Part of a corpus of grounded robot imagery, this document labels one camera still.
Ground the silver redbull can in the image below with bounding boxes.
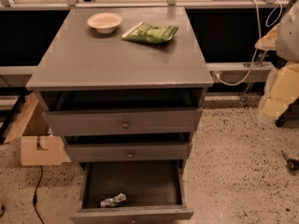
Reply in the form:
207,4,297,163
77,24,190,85
100,193,127,208

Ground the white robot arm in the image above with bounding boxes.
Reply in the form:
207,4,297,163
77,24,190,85
277,1,299,63

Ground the grey top drawer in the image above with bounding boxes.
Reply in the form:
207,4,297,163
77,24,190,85
43,108,203,136

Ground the grey wooden drawer cabinet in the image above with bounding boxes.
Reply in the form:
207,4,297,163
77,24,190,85
27,7,212,224

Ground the grey middle drawer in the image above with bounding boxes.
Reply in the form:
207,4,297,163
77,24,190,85
66,142,192,162

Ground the grey open bottom drawer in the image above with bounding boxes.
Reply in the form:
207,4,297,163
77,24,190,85
70,160,193,224

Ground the green chip bag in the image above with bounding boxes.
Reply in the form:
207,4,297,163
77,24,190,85
121,22,178,44

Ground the cream paper bowl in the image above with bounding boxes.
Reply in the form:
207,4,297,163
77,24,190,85
87,12,122,34

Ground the cardboard box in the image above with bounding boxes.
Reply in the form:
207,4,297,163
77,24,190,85
5,93,70,166

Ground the black caster wheel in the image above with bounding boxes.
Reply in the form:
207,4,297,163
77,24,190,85
281,151,299,171

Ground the black floor cable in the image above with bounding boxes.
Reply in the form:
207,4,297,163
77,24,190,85
32,165,45,224

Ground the white hanging cable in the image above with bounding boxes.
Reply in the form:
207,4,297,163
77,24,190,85
214,0,284,87

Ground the grey metal rail frame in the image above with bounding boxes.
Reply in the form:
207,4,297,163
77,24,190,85
0,0,299,93

